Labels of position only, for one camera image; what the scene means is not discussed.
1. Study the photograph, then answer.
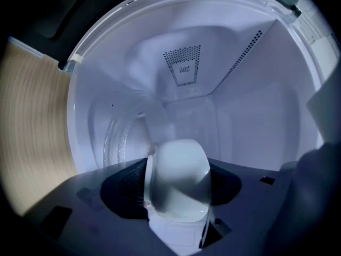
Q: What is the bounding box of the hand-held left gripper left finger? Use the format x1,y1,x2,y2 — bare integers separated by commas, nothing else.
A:
100,159,150,220

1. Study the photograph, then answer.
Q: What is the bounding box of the glass microwave turntable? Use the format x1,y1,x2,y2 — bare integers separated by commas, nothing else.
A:
102,89,167,170

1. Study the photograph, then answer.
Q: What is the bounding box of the wooden cabinet panel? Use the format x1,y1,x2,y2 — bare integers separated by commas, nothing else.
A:
0,37,78,216

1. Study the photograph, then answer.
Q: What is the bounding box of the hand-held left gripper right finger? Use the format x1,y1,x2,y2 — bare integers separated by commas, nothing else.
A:
208,165,242,207

